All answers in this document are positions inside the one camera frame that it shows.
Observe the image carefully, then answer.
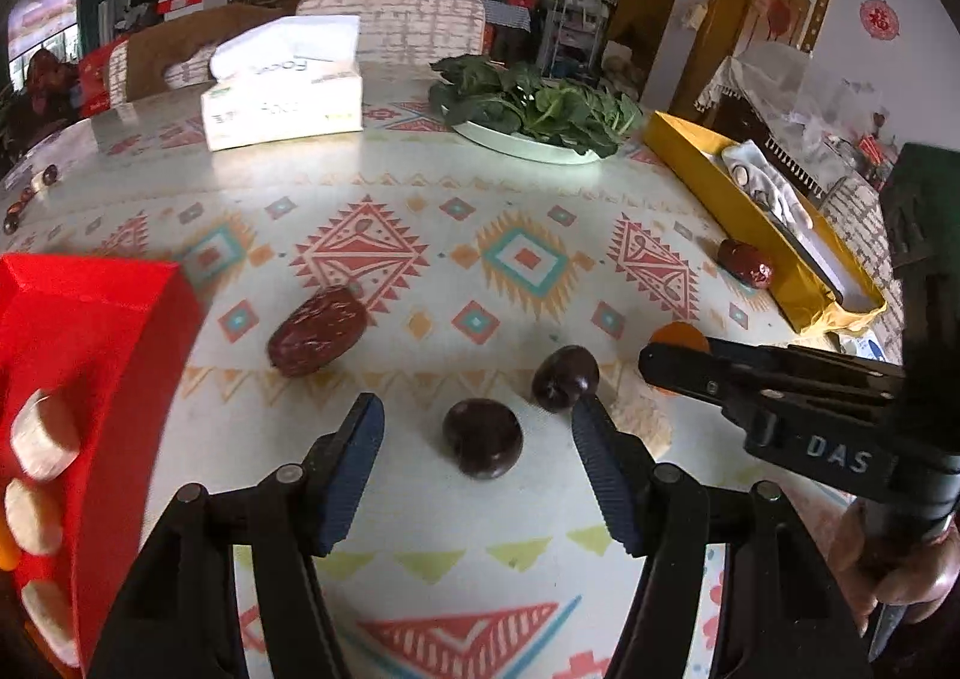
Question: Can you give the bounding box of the white storage rack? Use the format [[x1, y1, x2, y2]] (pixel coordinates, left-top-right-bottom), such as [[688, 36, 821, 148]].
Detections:
[[547, 0, 608, 72]]

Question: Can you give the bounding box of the window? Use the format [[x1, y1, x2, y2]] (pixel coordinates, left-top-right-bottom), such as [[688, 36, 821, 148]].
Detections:
[[7, 0, 80, 61]]

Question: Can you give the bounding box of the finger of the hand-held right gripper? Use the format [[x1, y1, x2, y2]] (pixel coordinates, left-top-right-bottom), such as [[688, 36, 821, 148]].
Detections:
[[637, 340, 905, 419]]

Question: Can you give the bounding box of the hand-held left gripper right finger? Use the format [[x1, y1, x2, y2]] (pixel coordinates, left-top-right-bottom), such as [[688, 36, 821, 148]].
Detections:
[[570, 394, 875, 679]]

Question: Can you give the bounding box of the white chair back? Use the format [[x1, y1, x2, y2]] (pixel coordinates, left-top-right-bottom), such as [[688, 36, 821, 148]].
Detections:
[[296, 0, 487, 66]]

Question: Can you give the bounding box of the red box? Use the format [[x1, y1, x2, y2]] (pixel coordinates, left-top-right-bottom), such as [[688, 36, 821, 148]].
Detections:
[[0, 253, 203, 672]]

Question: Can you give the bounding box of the white work glove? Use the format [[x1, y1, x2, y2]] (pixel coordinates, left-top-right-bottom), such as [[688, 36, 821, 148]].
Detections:
[[721, 140, 815, 230]]

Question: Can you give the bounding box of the brown chair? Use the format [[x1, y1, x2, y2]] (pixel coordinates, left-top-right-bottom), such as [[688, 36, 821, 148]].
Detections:
[[124, 4, 301, 102]]

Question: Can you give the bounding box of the banana slice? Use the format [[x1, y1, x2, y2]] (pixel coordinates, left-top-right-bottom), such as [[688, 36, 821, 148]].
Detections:
[[21, 578, 80, 669], [10, 390, 82, 481], [4, 480, 65, 556]]

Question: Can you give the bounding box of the white tissue box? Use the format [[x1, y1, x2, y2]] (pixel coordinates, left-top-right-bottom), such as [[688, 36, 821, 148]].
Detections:
[[201, 14, 365, 152]]

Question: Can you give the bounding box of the black smartphone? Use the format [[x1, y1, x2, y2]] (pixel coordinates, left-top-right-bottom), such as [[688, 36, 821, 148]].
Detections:
[[772, 214, 850, 303]]

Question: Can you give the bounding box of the large red jujube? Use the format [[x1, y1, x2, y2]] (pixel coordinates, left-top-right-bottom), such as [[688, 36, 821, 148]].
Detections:
[[268, 285, 368, 378]]

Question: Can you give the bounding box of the red gift bag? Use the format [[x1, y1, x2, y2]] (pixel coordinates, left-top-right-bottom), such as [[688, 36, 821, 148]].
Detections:
[[79, 37, 128, 117]]

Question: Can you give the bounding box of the white wet wipes pack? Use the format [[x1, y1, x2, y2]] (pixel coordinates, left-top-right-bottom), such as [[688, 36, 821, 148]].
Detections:
[[840, 330, 905, 363]]

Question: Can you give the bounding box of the yellow taped shallow box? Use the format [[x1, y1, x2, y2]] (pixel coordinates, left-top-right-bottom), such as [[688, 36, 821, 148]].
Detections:
[[645, 110, 887, 336]]

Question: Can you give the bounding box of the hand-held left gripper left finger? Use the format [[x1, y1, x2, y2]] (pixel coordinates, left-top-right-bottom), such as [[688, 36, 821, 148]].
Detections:
[[88, 392, 386, 679]]

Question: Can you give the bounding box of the table with checked cloth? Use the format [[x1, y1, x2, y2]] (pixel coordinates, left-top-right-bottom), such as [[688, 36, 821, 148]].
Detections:
[[480, 0, 541, 50]]

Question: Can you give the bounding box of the wooden door frame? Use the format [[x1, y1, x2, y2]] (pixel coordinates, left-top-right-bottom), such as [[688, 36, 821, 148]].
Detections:
[[671, 0, 841, 121]]

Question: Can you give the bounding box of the pale green oval plate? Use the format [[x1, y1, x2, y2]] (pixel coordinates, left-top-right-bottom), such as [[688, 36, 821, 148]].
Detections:
[[450, 112, 605, 166]]

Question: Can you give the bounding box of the person's right hand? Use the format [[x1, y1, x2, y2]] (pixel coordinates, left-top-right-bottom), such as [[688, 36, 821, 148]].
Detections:
[[827, 502, 960, 639]]

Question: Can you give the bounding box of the cabinet with lace cloth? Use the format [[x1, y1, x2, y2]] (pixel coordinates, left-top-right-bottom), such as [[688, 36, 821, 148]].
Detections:
[[694, 41, 848, 147]]

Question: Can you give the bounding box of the dark round fruit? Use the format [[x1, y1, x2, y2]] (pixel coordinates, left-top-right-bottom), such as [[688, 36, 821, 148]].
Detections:
[[442, 397, 524, 479], [532, 345, 600, 414]]

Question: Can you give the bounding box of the white patterned chair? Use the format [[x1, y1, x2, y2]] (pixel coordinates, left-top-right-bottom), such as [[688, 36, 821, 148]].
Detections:
[[817, 176, 905, 365]]

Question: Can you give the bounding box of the plate of green leaves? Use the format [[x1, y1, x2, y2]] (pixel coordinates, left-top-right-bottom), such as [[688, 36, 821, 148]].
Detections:
[[429, 55, 644, 158]]

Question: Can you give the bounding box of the red paper wall decoration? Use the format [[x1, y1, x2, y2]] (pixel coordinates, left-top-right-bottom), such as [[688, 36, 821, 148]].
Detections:
[[860, 0, 901, 41]]

